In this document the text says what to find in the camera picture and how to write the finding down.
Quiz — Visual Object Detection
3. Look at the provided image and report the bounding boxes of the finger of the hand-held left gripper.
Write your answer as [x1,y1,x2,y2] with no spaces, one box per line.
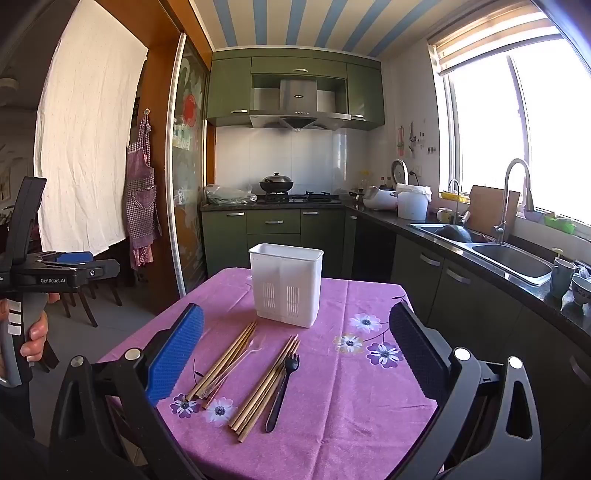
[69,259,121,291]
[34,251,95,266]

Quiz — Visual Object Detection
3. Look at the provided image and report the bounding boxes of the round silver cooker lid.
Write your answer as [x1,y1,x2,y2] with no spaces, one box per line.
[390,159,409,190]

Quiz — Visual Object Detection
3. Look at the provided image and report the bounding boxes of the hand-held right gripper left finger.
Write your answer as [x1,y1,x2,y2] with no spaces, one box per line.
[50,304,205,480]

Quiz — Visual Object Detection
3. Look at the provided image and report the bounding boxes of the dark wok in sink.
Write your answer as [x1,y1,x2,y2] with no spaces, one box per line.
[434,224,474,243]

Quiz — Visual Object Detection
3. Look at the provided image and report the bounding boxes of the window roller blind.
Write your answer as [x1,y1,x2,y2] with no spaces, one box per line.
[427,0,561,77]

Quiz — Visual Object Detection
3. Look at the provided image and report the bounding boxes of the white plastic bucket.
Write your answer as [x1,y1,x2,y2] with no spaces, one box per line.
[396,183,433,221]

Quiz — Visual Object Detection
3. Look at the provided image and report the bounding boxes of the kitchen window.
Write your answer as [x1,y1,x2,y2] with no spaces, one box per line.
[434,39,591,222]

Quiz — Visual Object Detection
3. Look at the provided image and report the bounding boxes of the green base cabinets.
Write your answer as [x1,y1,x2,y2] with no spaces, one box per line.
[202,208,358,278]
[344,208,591,480]

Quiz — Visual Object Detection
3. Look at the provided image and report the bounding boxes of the black wok with lid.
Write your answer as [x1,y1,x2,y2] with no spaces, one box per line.
[259,172,295,193]

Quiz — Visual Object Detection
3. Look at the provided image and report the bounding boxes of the grey blue cup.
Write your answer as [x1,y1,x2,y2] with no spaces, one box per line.
[549,257,577,298]

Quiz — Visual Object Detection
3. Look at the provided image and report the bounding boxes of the black stone countertop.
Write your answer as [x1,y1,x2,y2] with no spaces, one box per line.
[200,198,591,342]

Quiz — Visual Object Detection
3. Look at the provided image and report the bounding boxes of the frosted glass sliding door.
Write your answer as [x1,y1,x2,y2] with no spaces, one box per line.
[165,32,213,298]

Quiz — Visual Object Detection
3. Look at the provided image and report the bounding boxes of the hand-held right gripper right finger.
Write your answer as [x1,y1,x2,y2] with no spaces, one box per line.
[389,301,543,480]

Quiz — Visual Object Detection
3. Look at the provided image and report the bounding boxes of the steel range hood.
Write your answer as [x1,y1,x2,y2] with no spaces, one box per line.
[249,78,352,131]

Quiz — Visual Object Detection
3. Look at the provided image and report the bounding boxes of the dark wooden chair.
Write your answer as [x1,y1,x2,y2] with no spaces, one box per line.
[60,277,123,328]

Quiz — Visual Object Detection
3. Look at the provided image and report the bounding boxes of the clear plastic spoon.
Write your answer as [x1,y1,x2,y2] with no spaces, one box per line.
[203,336,269,409]

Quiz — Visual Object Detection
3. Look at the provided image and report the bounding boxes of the patterned ceramic bowl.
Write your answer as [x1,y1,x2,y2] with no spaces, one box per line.
[571,275,591,305]

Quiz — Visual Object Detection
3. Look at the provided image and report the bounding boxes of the white hanging sheet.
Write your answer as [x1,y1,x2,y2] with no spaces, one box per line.
[34,0,149,256]

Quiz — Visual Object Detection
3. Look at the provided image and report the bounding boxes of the green plastic container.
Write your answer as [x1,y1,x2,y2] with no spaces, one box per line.
[544,213,578,234]

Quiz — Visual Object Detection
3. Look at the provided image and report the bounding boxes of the black plastic fork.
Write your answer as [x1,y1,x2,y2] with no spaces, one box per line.
[265,353,300,433]

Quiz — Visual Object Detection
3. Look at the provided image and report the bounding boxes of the small steel faucet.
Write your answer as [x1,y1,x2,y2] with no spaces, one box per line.
[447,179,462,224]

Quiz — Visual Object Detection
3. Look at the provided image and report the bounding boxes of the tall steel faucet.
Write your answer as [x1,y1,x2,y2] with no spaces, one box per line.
[492,158,535,244]

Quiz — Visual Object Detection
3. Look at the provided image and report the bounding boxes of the white plastic utensil holder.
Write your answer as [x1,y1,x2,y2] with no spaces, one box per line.
[249,243,324,328]

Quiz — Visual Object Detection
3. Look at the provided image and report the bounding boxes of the green wall cabinets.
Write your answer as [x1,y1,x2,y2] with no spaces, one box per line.
[206,50,385,131]

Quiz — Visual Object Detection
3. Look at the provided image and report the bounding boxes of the pink floral tablecloth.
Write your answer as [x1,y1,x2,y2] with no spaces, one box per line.
[97,268,439,480]

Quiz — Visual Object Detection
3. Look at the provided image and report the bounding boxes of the wooden cutting board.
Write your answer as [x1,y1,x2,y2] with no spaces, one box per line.
[464,185,522,236]

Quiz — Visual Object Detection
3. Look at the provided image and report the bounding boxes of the hanging kitchen tools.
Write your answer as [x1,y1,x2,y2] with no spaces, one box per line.
[396,122,428,155]

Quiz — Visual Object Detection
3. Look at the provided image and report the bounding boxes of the black gas stove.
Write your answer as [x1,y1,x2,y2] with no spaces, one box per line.
[256,191,342,205]

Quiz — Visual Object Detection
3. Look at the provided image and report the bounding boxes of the checked purple apron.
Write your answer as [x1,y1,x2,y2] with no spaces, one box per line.
[122,111,162,271]

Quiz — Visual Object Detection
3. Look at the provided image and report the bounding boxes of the clear plastic bag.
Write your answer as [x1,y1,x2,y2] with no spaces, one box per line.
[204,184,258,205]

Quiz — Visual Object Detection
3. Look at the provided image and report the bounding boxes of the steel double sink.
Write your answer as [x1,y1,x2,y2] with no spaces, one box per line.
[409,222,555,284]

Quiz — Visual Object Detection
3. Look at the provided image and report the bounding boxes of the bundle of wooden chopsticks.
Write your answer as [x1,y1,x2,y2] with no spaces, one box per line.
[186,322,258,401]
[229,335,301,444]

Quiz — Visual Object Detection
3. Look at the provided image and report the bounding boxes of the person's left hand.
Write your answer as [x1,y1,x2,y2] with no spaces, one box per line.
[20,292,61,366]

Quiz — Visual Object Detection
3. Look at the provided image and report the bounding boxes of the white rice cooker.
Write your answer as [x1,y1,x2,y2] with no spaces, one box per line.
[362,185,399,210]

